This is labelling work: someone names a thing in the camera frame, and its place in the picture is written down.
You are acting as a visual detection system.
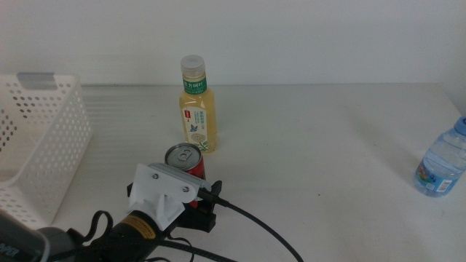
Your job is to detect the thin black left arm wire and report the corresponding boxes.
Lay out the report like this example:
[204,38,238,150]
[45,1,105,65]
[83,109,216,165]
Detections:
[82,210,196,262]

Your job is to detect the red cola can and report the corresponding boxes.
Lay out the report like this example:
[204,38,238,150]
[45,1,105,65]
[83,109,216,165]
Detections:
[164,142,207,209]

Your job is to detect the white perforated plastic basket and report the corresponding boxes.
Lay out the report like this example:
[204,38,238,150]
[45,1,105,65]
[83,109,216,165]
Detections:
[0,72,92,229]

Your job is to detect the yellow tea bottle green label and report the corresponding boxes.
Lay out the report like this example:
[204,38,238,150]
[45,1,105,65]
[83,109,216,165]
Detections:
[178,54,218,154]

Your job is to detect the clear water bottle blue cap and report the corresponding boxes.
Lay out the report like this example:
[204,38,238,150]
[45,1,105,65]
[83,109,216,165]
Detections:
[413,116,466,199]

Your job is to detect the thick black left camera cable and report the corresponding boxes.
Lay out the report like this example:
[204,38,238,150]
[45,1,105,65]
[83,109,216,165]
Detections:
[145,188,305,262]

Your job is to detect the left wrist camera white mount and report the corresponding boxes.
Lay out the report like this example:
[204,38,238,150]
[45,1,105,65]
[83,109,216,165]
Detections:
[127,162,213,231]

